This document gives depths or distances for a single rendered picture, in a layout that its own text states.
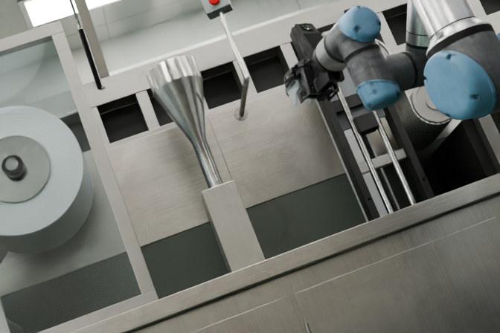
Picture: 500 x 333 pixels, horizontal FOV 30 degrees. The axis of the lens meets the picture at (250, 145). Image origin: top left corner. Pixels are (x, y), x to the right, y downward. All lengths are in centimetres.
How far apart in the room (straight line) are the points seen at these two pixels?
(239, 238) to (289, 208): 34
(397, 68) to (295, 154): 94
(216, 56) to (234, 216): 61
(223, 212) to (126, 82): 59
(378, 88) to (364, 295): 48
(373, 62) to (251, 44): 106
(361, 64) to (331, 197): 94
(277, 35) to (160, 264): 77
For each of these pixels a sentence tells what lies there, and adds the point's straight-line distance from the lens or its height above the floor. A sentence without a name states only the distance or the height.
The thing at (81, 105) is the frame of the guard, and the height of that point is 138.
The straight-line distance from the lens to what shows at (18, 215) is 208.
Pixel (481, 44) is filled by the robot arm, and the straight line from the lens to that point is 152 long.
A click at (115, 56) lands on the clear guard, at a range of 276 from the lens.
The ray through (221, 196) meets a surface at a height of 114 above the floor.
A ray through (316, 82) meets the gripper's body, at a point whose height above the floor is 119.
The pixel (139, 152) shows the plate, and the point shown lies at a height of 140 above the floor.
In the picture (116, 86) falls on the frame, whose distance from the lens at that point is 273.
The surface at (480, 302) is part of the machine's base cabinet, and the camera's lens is 206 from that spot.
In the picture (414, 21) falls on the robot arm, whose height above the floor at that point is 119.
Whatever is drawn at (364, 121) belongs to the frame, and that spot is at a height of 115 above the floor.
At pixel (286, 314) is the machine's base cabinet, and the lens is 197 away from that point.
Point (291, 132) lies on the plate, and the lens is 269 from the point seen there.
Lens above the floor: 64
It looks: 15 degrees up
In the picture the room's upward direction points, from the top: 22 degrees counter-clockwise
